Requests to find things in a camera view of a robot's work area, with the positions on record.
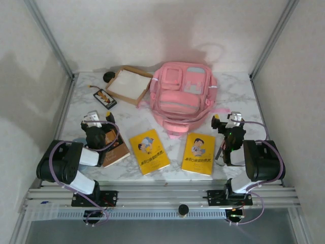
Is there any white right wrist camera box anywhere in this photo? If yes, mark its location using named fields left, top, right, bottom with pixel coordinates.
left=226, top=111, right=244, bottom=128

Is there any black controller board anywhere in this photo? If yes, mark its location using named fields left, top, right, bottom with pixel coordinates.
left=84, top=209, right=109, bottom=225
left=226, top=207, right=246, bottom=221

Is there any aluminium rail frame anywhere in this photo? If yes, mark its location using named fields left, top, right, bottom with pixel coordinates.
left=24, top=187, right=299, bottom=211

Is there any black battery pack with lead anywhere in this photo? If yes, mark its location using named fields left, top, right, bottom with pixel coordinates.
left=87, top=85, right=118, bottom=110

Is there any yellow book with sitting figure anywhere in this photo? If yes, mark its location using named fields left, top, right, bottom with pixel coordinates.
left=181, top=132, right=216, bottom=176

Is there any grey slotted cable duct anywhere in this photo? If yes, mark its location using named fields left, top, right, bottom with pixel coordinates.
left=56, top=210, right=227, bottom=219

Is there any brown book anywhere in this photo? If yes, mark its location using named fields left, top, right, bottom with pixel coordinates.
left=101, top=124, right=131, bottom=168

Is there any cardboard tray with white foam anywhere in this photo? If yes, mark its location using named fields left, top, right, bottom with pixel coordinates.
left=105, top=65, right=153, bottom=106

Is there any pink student backpack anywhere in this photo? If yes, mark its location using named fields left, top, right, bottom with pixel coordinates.
left=137, top=60, right=231, bottom=140

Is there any black knob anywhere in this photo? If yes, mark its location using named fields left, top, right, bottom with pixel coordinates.
left=177, top=203, right=190, bottom=219

